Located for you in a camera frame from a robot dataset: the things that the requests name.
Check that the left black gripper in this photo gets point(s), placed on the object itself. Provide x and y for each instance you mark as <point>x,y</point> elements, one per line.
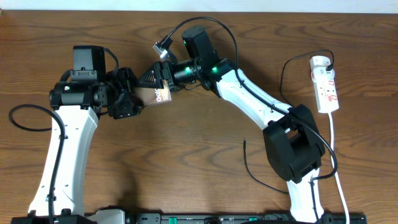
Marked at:
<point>124,76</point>

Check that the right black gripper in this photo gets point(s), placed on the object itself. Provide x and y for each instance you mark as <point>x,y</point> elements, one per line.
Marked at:
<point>161,70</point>

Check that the bronze Galaxy smartphone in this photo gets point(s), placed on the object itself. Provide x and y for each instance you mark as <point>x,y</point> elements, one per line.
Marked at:
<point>154,96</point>

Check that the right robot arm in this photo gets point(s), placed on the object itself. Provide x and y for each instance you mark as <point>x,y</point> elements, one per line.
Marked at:
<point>294,147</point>

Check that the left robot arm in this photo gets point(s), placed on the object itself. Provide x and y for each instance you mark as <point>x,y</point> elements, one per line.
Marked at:
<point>82,95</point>

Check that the white USB charger adapter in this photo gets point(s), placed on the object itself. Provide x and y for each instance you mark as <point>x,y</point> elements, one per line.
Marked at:
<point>319,61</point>

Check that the white power strip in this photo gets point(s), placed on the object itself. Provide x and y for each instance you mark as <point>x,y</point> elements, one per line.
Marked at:
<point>325,90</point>

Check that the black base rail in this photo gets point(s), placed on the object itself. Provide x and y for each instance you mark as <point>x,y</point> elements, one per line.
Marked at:
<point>217,218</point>

